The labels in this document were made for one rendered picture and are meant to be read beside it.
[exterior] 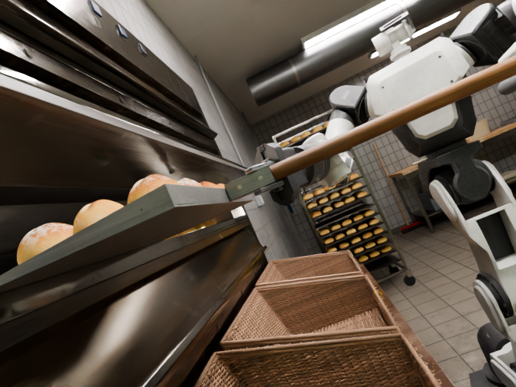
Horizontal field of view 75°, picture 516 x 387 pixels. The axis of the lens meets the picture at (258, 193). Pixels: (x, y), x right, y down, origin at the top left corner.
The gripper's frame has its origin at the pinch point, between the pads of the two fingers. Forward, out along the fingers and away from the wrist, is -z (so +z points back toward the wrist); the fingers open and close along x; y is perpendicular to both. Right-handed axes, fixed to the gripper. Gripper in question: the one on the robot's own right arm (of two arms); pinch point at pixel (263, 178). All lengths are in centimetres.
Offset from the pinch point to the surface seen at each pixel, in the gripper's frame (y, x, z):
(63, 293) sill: -22.3, -5.0, -30.8
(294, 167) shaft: 6.1, -0.6, 1.9
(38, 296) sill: -19.7, -3.9, -34.6
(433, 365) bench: -5, -62, 39
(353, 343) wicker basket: -13, -45, 21
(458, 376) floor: -36, -120, 119
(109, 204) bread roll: -0.5, 2.6, -28.4
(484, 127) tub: -33, -19, 512
